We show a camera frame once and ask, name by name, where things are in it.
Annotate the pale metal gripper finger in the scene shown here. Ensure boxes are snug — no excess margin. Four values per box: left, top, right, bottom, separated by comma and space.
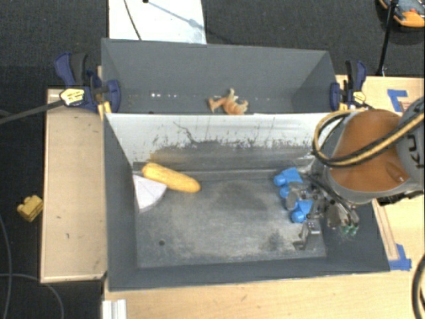
292, 221, 323, 251
286, 189, 315, 211

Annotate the blue plastic toy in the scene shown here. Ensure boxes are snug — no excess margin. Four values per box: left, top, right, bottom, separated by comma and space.
273, 167, 315, 224

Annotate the grey metal bin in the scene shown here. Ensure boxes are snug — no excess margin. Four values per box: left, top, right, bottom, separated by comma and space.
100, 37, 391, 292

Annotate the orange toy animal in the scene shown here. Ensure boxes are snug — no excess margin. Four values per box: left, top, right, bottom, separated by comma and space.
207, 88, 250, 116

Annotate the yellow toy corn cob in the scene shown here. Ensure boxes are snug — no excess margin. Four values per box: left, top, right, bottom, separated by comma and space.
141, 162, 202, 194

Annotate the white fan-shaped flat piece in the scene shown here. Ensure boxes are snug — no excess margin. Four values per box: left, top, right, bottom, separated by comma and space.
132, 174, 168, 214

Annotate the pale wood flat board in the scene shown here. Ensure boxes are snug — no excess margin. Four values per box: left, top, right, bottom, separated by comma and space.
39, 88, 109, 284

